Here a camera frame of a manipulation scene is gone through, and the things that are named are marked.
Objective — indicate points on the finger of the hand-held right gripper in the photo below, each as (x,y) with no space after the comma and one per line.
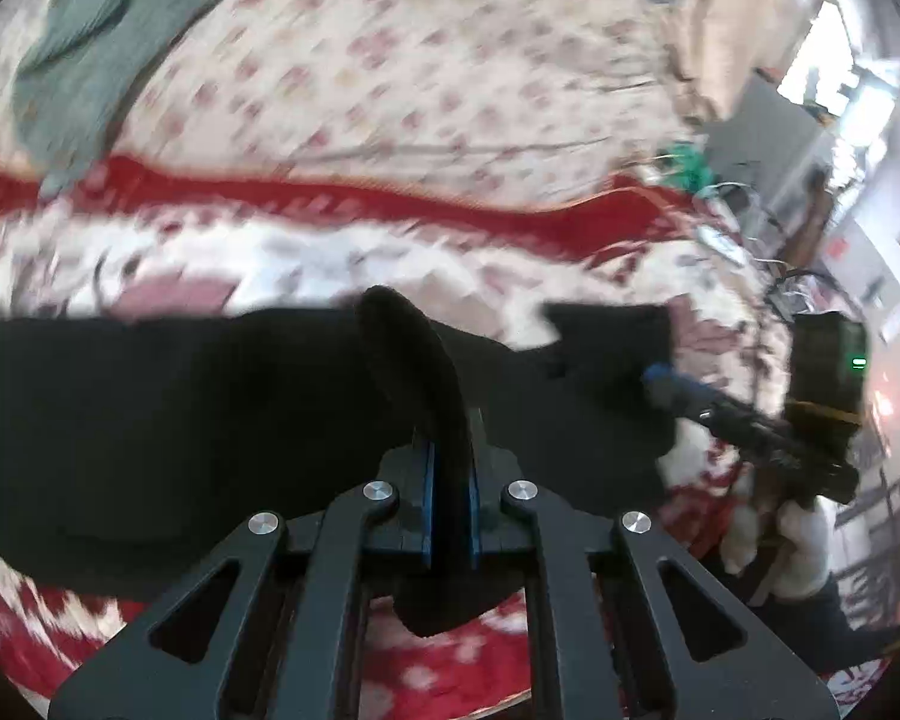
(671,384)

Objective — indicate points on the black pants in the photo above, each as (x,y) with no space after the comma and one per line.
(157,427)

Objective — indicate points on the beige cloth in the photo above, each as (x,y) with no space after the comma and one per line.
(735,22)

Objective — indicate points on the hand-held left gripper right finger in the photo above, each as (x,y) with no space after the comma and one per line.
(472,495)

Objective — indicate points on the floral bed sheet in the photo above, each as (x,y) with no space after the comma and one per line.
(420,75)

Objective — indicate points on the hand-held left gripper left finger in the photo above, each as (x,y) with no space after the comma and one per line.
(425,480)

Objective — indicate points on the person's right hand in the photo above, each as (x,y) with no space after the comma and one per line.
(802,547)

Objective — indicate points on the bright window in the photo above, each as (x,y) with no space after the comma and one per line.
(832,60)

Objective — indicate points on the red and white floral blanket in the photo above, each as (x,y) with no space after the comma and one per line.
(270,255)

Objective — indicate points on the teal fleece blanket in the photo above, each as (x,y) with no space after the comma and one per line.
(82,52)

